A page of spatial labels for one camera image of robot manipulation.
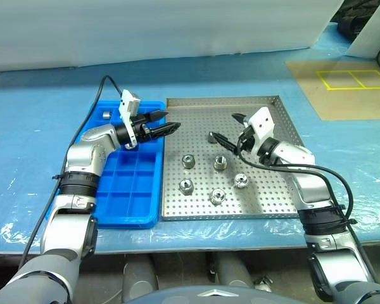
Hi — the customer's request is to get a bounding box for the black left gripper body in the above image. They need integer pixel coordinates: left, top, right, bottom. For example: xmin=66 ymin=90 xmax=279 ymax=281
xmin=130 ymin=113 xmax=155 ymax=144

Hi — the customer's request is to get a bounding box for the perforated metal tray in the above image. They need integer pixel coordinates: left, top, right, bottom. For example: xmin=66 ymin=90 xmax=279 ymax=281
xmin=160 ymin=96 xmax=308 ymax=222

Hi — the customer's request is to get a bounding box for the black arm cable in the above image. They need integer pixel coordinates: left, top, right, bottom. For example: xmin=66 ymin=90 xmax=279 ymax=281
xmin=236 ymin=134 xmax=380 ymax=284
xmin=18 ymin=75 xmax=124 ymax=270

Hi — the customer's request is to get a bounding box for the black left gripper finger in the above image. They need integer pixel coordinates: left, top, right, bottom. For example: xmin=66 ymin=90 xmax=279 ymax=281
xmin=144 ymin=110 xmax=169 ymax=124
xmin=148 ymin=122 xmax=182 ymax=139

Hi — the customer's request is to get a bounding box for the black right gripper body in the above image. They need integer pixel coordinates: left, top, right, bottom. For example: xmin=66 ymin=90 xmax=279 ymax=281
xmin=235 ymin=121 xmax=258 ymax=155

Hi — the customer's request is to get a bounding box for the blue-grey robot torso cover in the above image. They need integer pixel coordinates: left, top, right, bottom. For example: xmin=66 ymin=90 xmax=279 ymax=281
xmin=123 ymin=283 xmax=257 ymax=304

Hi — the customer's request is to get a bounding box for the white slanted panel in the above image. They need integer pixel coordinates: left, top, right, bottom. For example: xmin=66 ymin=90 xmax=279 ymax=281
xmin=346 ymin=0 xmax=380 ymax=60

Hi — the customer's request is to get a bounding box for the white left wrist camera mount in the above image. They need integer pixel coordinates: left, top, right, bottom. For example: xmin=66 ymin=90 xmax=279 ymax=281
xmin=119 ymin=89 xmax=143 ymax=150

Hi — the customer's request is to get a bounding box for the small shiny metal clip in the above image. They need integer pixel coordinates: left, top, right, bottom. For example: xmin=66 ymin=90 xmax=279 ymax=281
xmin=253 ymin=274 xmax=273 ymax=292

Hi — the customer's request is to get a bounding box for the blue compartment tray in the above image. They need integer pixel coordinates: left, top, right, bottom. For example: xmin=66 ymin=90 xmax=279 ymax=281
xmin=72 ymin=100 xmax=166 ymax=229

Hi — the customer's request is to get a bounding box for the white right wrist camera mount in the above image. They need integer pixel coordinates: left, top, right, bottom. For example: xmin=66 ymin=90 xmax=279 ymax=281
xmin=244 ymin=107 xmax=276 ymax=156

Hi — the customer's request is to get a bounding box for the brown flat mat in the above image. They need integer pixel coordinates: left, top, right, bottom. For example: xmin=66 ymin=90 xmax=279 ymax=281
xmin=284 ymin=60 xmax=380 ymax=121

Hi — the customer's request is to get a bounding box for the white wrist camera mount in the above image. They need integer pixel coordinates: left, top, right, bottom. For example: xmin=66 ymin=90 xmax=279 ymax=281
xmin=119 ymin=89 xmax=143 ymax=150
xmin=244 ymin=107 xmax=276 ymax=156

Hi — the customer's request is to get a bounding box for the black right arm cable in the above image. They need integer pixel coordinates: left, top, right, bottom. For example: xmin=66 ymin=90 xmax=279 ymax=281
xmin=236 ymin=134 xmax=380 ymax=284

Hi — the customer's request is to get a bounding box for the blue plastic table cover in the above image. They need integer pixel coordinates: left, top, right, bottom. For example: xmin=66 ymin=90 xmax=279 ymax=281
xmin=0 ymin=23 xmax=380 ymax=255

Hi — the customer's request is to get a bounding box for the grey rounded cylinder shape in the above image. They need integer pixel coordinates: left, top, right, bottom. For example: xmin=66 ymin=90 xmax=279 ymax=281
xmin=122 ymin=253 xmax=160 ymax=302
xmin=208 ymin=251 xmax=255 ymax=289

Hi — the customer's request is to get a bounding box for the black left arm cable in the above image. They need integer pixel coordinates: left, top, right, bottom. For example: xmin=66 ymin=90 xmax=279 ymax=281
xmin=18 ymin=75 xmax=124 ymax=270

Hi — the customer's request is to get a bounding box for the black bundled object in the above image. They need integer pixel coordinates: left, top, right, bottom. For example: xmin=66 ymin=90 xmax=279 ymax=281
xmin=331 ymin=0 xmax=373 ymax=41

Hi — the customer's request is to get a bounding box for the white foam backdrop board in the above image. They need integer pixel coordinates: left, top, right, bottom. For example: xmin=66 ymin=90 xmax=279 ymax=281
xmin=0 ymin=0 xmax=345 ymax=73

